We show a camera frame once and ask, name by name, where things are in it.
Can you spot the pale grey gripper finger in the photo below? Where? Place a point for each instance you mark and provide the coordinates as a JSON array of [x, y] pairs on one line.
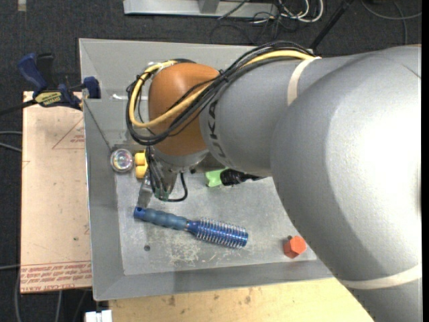
[[145, 196]]

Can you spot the yellow toy block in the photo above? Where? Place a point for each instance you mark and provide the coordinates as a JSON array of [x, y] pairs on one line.
[[140, 164]]

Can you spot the clear round glass thing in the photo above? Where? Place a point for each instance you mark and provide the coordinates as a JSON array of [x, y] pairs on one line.
[[121, 160]]

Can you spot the light green and black object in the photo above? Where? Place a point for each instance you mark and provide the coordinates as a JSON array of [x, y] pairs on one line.
[[214, 177]]

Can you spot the blue hairbrush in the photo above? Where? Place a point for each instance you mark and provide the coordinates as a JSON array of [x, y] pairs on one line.
[[201, 228]]

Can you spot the grey metal bin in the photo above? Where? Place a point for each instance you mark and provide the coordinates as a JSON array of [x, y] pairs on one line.
[[207, 253]]

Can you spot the brown cardboard board, red print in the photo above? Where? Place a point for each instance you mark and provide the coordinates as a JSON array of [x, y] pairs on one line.
[[53, 196]]

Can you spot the orange-red hexagonal block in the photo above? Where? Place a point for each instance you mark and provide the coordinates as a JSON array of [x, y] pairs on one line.
[[294, 247]]

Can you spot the black cylinder on white bracket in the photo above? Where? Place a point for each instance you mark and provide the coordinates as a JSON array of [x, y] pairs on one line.
[[193, 170]]

